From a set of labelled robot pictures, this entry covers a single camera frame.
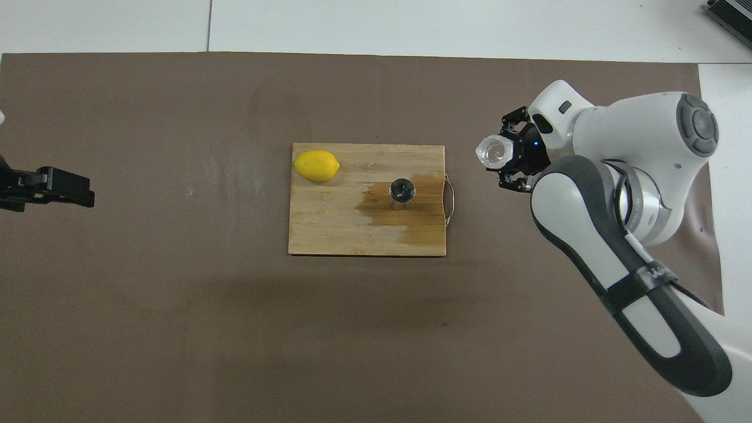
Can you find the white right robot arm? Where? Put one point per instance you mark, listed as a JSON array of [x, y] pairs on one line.
[[646, 135]]

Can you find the steel double jigger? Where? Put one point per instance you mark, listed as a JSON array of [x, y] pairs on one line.
[[402, 189]]

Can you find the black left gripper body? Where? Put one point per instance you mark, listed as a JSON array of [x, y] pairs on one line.
[[17, 188]]

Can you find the wooden cutting board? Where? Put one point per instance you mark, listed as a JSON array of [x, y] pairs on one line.
[[329, 229]]

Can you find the brown paper table mat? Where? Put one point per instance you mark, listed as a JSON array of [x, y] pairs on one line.
[[176, 323]]

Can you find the clear faceted glass cup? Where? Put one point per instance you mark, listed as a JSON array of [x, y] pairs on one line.
[[495, 151]]

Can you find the yellow lemon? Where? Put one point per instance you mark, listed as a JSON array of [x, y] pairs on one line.
[[316, 165]]

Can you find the grey metal device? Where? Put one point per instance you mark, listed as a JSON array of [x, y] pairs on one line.
[[734, 14]]

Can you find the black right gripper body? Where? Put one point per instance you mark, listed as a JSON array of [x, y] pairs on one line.
[[533, 150]]

